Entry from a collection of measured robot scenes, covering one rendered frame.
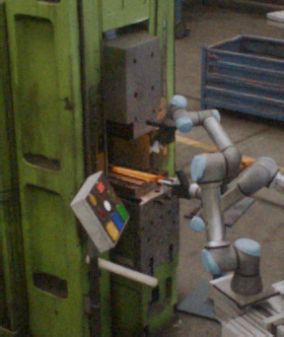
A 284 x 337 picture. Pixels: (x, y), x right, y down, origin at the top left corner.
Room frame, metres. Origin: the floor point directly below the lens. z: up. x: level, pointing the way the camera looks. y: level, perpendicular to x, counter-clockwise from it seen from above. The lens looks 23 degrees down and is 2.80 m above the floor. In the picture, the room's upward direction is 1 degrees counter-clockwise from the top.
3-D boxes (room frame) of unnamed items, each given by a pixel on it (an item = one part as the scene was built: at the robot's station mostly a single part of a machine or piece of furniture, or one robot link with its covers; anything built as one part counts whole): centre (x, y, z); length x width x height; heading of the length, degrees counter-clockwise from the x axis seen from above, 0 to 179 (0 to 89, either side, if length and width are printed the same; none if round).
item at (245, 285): (3.31, -0.47, 0.87); 0.15 x 0.15 x 0.10
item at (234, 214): (4.49, -0.46, 0.67); 0.40 x 0.30 x 0.02; 152
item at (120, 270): (3.83, 0.12, 0.62); 0.44 x 0.05 x 0.05; 53
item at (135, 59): (4.32, 0.12, 1.56); 0.42 x 0.39 x 0.40; 53
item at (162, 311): (4.34, 0.12, 0.23); 0.55 x 0.37 x 0.47; 53
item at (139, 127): (4.29, 0.15, 1.32); 0.42 x 0.20 x 0.10; 53
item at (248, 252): (3.31, -0.46, 0.98); 0.13 x 0.12 x 0.14; 105
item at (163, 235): (4.34, 0.12, 0.69); 0.56 x 0.38 x 0.45; 53
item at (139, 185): (4.29, 0.15, 0.96); 0.42 x 0.20 x 0.09; 53
